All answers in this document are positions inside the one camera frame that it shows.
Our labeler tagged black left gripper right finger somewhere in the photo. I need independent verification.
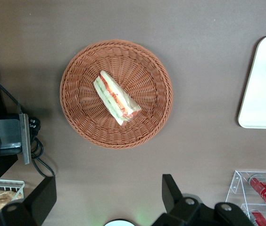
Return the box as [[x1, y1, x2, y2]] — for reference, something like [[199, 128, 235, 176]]
[[150, 173, 202, 226]]

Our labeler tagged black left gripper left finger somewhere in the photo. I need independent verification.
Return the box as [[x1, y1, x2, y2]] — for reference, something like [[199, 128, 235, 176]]
[[0, 175, 58, 226]]

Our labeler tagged triangle sandwich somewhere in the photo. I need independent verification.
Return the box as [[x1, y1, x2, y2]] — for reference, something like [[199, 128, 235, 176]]
[[93, 70, 142, 126]]

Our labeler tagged round brown wicker basket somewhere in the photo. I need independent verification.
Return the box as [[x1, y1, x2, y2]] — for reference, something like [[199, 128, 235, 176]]
[[59, 39, 173, 149]]

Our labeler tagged cream plastic tray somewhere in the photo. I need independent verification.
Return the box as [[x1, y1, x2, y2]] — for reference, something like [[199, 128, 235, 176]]
[[238, 34, 266, 129]]

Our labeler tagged clear acrylic bottle rack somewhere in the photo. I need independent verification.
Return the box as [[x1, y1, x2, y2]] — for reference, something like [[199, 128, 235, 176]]
[[225, 169, 266, 226]]

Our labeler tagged black power plug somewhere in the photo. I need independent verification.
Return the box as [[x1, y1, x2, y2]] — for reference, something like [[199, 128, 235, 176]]
[[28, 116, 42, 142]]

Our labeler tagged white wire basket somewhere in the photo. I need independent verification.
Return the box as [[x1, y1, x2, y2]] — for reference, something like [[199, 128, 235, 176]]
[[0, 179, 26, 206]]

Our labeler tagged black table cable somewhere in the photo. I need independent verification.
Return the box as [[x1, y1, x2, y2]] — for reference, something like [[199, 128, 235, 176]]
[[0, 82, 56, 178]]

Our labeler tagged grey metal bracket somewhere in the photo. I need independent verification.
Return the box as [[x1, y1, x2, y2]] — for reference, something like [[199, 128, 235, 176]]
[[18, 113, 32, 165]]

